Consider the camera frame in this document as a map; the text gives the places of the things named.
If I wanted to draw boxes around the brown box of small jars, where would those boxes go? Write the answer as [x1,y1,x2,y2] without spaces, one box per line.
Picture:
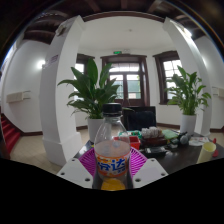
[139,126,168,148]

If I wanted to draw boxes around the leafy plant in white pot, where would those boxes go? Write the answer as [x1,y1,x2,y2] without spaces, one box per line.
[166,65,213,136]
[57,58,134,144]

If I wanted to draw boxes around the glowing wall lamp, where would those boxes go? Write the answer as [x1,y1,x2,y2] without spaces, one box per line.
[35,59,46,70]

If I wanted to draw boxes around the white printed booklet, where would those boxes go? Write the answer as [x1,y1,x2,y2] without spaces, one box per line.
[188,135,211,148]

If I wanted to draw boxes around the orange soda plastic bottle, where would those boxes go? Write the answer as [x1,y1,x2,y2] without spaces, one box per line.
[93,102,132,192]

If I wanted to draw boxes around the red carpeted stairs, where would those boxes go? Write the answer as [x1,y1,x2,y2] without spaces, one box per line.
[0,113,22,154]

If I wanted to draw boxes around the paper notice on pillar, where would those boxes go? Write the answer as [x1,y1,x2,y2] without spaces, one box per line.
[43,54,60,69]

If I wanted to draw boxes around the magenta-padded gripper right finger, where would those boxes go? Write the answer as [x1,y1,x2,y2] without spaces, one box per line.
[127,147,169,190]

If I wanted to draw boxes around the dark-framed window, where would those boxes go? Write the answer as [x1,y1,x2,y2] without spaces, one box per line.
[74,53,96,101]
[152,50,184,106]

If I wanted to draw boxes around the cream mug with green handle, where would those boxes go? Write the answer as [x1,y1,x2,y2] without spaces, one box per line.
[196,137,218,164]

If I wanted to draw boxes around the green folded cloth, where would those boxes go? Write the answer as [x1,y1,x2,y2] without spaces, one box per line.
[162,129,180,140]

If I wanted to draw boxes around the white wall-mounted unit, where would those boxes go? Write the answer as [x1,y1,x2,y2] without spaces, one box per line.
[5,90,32,104]
[211,85,224,98]

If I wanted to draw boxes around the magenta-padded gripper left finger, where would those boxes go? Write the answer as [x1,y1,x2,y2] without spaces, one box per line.
[56,147,99,190]

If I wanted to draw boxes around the pillar-mounted emergency light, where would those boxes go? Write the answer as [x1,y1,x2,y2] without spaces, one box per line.
[54,23,69,37]
[183,28,194,38]

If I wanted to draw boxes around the black chair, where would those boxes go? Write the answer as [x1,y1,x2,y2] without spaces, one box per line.
[122,105,158,132]

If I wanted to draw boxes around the dark wooden double door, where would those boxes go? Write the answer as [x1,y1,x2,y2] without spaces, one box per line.
[100,54,151,108]

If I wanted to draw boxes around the green flat package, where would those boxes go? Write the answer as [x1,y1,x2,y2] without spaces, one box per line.
[118,130,143,138]

